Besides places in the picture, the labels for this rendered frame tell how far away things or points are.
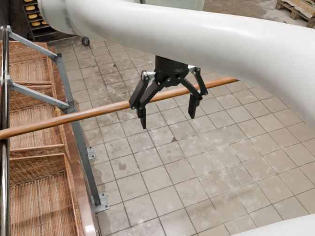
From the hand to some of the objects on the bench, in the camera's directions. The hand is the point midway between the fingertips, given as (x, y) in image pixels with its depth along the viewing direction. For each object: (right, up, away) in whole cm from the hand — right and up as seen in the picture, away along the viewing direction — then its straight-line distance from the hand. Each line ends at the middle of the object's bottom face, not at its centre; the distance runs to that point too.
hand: (168, 117), depth 75 cm
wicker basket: (-104, +25, +135) cm, 173 cm away
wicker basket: (-62, -52, +56) cm, 99 cm away
